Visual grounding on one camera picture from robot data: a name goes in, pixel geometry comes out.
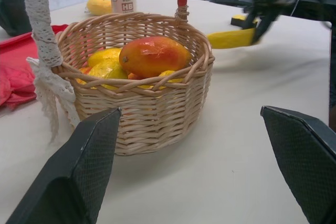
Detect small yellow fruit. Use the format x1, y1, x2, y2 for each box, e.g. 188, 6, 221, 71
139, 70, 184, 90

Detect dark metal cup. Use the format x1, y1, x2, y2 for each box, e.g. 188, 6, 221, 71
0, 0, 33, 37

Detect yellow wrinkled fruit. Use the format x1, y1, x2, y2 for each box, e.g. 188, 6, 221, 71
86, 0, 113, 16

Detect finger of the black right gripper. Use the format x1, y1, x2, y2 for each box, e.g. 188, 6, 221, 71
240, 8, 263, 29
251, 11, 280, 46

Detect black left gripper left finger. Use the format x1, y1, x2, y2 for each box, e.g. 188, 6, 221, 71
5, 107, 122, 224

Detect red orange mango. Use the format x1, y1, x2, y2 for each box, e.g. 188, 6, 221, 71
119, 36, 192, 79

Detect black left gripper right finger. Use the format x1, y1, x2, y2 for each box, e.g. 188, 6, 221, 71
260, 105, 336, 224

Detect yellow fruits in basket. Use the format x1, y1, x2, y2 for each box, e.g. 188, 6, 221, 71
88, 58, 129, 90

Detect wicker basket with lace handle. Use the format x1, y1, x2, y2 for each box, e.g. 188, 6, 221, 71
22, 0, 216, 156

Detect yellow lemon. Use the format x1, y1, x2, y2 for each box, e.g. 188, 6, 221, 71
87, 47, 123, 68

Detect red cloth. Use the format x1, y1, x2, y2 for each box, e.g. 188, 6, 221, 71
0, 24, 69, 111

